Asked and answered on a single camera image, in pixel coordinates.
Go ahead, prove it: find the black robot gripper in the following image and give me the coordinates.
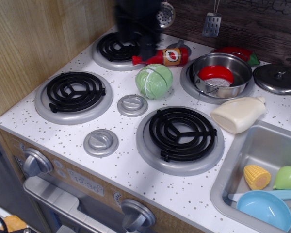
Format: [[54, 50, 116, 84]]
[[114, 0, 161, 61]]

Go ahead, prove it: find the small steel pan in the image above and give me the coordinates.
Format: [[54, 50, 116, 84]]
[[192, 53, 252, 99]]

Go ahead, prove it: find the red toy ketchup bottle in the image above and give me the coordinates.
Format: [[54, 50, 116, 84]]
[[132, 47, 189, 66]]

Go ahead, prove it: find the back silver stovetop knob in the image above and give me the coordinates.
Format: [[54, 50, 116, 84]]
[[167, 40, 192, 57]]

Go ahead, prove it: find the silver stovetop knob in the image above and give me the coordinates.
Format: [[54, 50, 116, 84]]
[[83, 129, 119, 158], [117, 94, 148, 117], [167, 40, 192, 57]]

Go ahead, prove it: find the hanging steel skimmer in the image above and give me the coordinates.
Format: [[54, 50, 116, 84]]
[[156, 0, 176, 28]]

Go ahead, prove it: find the green toy cabbage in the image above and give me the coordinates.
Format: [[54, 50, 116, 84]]
[[135, 64, 173, 99]]

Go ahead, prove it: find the back left black burner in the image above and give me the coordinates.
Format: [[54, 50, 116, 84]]
[[92, 32, 145, 71]]

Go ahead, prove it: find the black burner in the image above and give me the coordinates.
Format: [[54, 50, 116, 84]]
[[92, 32, 145, 71], [34, 71, 113, 125], [136, 106, 225, 176]]

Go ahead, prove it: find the upper silver stovetop knob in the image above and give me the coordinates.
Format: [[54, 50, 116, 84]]
[[117, 94, 148, 117]]

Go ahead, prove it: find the hanging steel spatula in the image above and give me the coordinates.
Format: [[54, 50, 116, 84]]
[[202, 0, 222, 38]]

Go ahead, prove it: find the front left black burner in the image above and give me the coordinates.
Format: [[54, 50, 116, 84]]
[[34, 71, 113, 125]]

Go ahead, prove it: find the front right black burner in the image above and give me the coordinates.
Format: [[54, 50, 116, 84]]
[[136, 106, 225, 176]]

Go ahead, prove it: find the red toy chili pepper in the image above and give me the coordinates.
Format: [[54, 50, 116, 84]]
[[212, 46, 260, 66]]

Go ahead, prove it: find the lower silver stovetop knob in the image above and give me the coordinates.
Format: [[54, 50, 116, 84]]
[[83, 129, 119, 158]]

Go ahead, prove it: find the cream toy mayonnaise bottle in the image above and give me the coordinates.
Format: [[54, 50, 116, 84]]
[[210, 97, 266, 134]]

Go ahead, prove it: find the steel pot lid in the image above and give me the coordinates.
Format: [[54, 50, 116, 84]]
[[253, 64, 291, 95]]

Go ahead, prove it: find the left silver oven knob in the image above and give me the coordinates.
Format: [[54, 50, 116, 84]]
[[23, 148, 53, 177]]

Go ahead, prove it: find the silver oven knob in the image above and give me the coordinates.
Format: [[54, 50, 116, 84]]
[[23, 148, 53, 177], [121, 199, 156, 233]]

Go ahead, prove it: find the right silver oven knob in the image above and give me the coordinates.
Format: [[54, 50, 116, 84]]
[[121, 199, 156, 233]]

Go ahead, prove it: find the yellow toy corn cob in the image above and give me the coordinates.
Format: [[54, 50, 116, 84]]
[[243, 165, 271, 190]]

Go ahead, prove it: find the steel sink basin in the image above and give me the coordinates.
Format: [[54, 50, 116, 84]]
[[210, 120, 291, 233]]

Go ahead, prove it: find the green toy pear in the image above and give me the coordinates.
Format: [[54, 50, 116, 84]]
[[273, 166, 291, 190]]

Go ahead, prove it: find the light blue toy ladle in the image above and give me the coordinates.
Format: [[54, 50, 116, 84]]
[[228, 189, 291, 232]]

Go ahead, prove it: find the orange toy object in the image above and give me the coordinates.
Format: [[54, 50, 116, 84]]
[[3, 215, 27, 233]]

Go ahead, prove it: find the silver oven door handle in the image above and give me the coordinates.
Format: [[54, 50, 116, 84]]
[[23, 176, 127, 233]]

